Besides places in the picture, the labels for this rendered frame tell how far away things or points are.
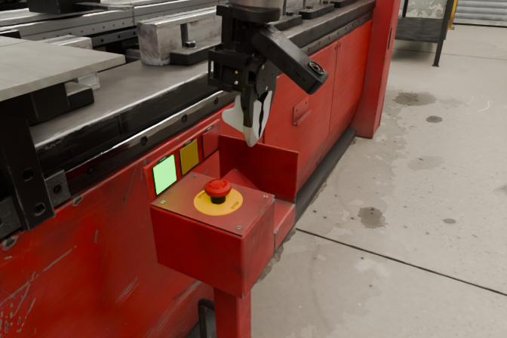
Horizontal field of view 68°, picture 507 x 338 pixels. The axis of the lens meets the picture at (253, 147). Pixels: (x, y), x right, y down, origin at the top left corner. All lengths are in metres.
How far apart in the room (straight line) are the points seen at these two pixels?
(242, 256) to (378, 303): 1.03
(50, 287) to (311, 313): 0.96
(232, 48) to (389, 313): 1.16
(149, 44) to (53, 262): 0.50
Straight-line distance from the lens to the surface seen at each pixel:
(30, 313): 0.69
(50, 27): 1.03
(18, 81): 0.41
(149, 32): 0.91
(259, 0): 0.51
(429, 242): 1.84
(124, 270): 0.80
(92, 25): 1.11
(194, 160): 0.64
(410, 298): 1.57
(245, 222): 0.52
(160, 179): 0.57
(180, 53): 0.90
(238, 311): 0.75
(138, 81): 0.81
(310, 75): 0.50
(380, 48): 2.47
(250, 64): 0.53
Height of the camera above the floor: 1.10
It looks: 27 degrees down
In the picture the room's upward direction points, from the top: straight up
